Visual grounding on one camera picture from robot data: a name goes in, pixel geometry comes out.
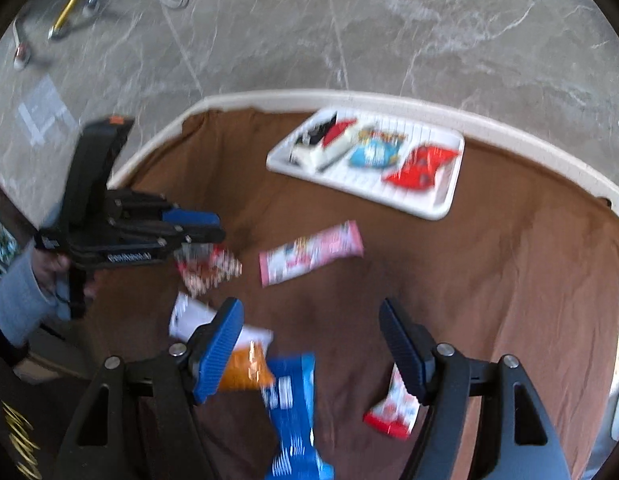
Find white ribbed plastic tray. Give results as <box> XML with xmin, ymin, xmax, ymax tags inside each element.
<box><xmin>266</xmin><ymin>106</ymin><xmax>465</xmax><ymax>221</ymax></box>

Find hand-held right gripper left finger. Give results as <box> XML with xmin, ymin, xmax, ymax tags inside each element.
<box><xmin>52</xmin><ymin>297</ymin><xmax>245</xmax><ymax>480</ymax></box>

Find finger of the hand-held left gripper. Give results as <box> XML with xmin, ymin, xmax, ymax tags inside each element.
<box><xmin>162</xmin><ymin>225</ymin><xmax>226</xmax><ymax>257</ymax></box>
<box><xmin>156</xmin><ymin>203</ymin><xmax>221</xmax><ymax>230</ymax></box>

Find metal chair leg with caster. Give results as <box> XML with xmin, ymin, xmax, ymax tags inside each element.
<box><xmin>12</xmin><ymin>14</ymin><xmax>42</xmax><ymax>72</ymax></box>

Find brown cloth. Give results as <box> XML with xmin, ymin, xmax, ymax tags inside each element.
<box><xmin>74</xmin><ymin>107</ymin><xmax>619</xmax><ymax>480</ymax></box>

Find small red white snack packet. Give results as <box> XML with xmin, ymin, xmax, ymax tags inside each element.
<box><xmin>363</xmin><ymin>362</ymin><xmax>421</xmax><ymax>441</ymax></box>

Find red white patterned snack packet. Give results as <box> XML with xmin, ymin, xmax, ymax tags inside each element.
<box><xmin>174</xmin><ymin>242</ymin><xmax>243</xmax><ymax>297</ymax></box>

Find person's left forearm grey sleeve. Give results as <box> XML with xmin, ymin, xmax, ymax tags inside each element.
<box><xmin>0</xmin><ymin>202</ymin><xmax>65</xmax><ymax>348</ymax></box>

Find pink snack bar packet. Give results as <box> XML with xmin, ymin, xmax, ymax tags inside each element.
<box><xmin>258</xmin><ymin>220</ymin><xmax>365</xmax><ymax>288</ymax></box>

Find yellow pole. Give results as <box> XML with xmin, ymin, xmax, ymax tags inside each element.
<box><xmin>47</xmin><ymin>0</ymin><xmax>86</xmax><ymax>41</ymax></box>

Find red and white snack box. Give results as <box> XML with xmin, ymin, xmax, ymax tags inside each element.
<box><xmin>313</xmin><ymin>118</ymin><xmax>361</xmax><ymax>174</ymax></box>

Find person's dark clothing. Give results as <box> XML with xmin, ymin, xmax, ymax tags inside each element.
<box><xmin>0</xmin><ymin>310</ymin><xmax>97</xmax><ymax>480</ymax></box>

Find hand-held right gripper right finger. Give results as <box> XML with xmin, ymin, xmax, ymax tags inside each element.
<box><xmin>378</xmin><ymin>297</ymin><xmax>573</xmax><ymax>480</ymax></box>

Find orange snack bar packet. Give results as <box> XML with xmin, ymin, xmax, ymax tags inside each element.
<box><xmin>168</xmin><ymin>292</ymin><xmax>276</xmax><ymax>394</ymax></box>

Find light blue snack packet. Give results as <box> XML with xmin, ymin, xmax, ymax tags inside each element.
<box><xmin>347</xmin><ymin>127</ymin><xmax>408</xmax><ymax>171</ymax></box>

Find person's left hand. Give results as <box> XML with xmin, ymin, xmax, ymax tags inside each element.
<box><xmin>32</xmin><ymin>246</ymin><xmax>101</xmax><ymax>307</ymax></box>

